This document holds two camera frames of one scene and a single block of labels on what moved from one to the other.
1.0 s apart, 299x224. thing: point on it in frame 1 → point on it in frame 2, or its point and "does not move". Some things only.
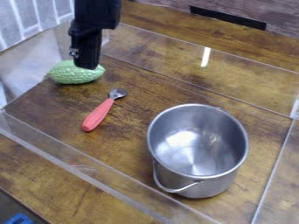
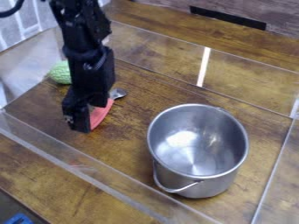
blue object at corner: (18, 219) does not move
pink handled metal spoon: (97, 115) does not move
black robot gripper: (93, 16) → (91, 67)
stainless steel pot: (199, 143) does not move
